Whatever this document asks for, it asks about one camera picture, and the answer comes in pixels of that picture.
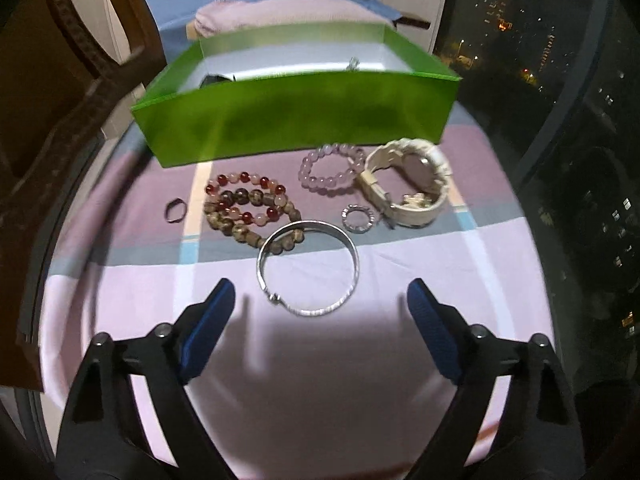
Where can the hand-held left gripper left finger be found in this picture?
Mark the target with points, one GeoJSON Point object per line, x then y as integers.
{"type": "Point", "coordinates": [210, 330]}

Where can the carved wooden chair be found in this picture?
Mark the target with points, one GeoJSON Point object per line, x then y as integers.
{"type": "Point", "coordinates": [50, 110]}

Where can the glass window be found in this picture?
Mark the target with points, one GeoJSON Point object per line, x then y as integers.
{"type": "Point", "coordinates": [550, 160]}

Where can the silver bangle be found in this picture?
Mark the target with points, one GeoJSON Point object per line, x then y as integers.
{"type": "Point", "coordinates": [354, 260]}

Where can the pink pillow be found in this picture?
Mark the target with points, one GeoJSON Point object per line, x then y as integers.
{"type": "Point", "coordinates": [300, 10]}

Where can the green cardboard box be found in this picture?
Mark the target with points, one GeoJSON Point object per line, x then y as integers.
{"type": "Point", "coordinates": [300, 115]}

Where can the pastel plaid sheet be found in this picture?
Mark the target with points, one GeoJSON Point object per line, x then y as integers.
{"type": "Point", "coordinates": [310, 385]}

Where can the small silver charm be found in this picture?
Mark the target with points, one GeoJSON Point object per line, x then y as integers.
{"type": "Point", "coordinates": [354, 63]}

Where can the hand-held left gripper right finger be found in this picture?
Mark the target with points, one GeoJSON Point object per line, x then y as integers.
{"type": "Point", "coordinates": [435, 330]}

